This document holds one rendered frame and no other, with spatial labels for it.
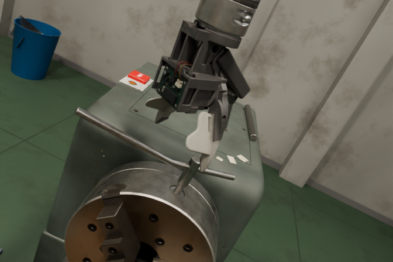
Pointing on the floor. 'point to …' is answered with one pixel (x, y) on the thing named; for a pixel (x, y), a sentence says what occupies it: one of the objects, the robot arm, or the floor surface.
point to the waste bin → (33, 48)
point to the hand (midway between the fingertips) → (181, 144)
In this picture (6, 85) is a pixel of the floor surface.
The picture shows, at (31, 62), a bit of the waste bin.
